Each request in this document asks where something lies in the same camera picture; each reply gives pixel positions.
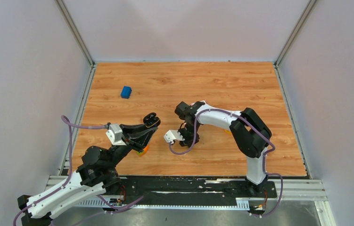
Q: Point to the blue toy block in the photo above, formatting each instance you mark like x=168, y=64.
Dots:
x=126, y=92

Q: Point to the orange green toy block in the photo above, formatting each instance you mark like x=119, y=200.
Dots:
x=143, y=152

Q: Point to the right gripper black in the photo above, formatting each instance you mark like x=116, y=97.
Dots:
x=188, y=141

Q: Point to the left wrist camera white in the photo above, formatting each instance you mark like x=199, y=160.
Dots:
x=114, y=134

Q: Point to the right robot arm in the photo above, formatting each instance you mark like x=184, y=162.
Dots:
x=250, y=133

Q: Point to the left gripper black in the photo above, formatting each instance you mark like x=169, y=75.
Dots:
x=137, y=136

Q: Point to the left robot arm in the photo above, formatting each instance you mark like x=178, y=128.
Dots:
x=96, y=176

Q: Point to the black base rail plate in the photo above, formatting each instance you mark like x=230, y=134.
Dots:
x=187, y=191

